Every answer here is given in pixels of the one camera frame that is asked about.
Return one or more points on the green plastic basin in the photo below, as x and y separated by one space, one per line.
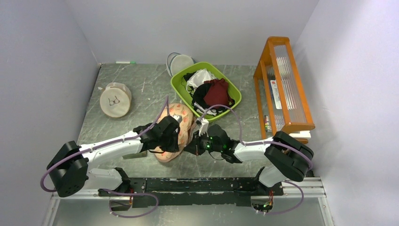
179 85

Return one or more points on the grey-rimmed white mesh bag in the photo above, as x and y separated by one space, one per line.
177 62

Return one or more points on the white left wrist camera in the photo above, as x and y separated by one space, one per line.
178 118

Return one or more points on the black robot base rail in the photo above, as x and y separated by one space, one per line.
147 192

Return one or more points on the white red packet in rack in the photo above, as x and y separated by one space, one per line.
275 94

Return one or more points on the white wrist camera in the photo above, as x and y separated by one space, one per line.
178 118
201 126

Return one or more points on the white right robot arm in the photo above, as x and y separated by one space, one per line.
288 157

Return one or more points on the black bra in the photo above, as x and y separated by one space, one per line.
198 96

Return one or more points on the orange wooden rack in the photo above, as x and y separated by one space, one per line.
277 62

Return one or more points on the round white mesh laundry bag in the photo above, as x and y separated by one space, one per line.
115 99

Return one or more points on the maroon bra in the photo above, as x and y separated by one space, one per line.
217 93

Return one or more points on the white green marker pen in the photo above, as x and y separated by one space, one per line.
125 62

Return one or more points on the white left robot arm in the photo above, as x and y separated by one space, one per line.
76 167

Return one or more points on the white striped garment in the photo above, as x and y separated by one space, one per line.
200 110

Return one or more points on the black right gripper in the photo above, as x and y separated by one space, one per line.
194 146

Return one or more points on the pink tulip-print laundry bag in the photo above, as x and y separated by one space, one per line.
183 136

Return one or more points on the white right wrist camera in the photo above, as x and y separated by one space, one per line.
201 126

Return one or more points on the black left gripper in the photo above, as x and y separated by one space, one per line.
174 147

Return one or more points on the white lace bra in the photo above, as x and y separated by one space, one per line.
194 80

